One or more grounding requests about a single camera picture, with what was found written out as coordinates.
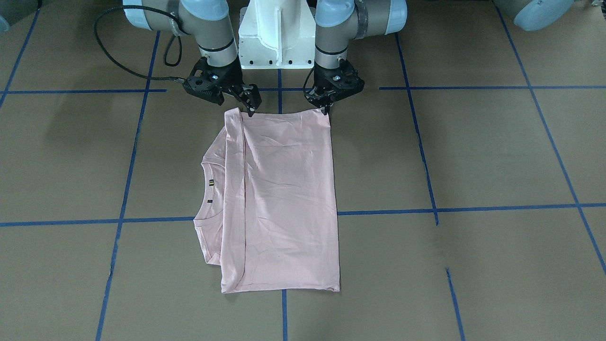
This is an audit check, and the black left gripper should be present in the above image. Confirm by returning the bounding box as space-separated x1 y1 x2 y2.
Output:
303 61 365 116

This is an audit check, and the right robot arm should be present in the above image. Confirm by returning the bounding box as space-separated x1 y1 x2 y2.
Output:
92 0 262 117

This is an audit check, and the pink Snoopy t-shirt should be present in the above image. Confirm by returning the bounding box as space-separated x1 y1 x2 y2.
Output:
194 108 340 294

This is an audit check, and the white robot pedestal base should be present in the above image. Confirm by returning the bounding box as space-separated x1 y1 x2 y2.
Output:
238 0 316 70

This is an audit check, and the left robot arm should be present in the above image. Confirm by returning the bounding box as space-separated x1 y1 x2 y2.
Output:
304 0 574 115

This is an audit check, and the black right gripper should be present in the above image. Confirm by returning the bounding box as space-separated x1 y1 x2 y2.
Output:
183 57 262 118

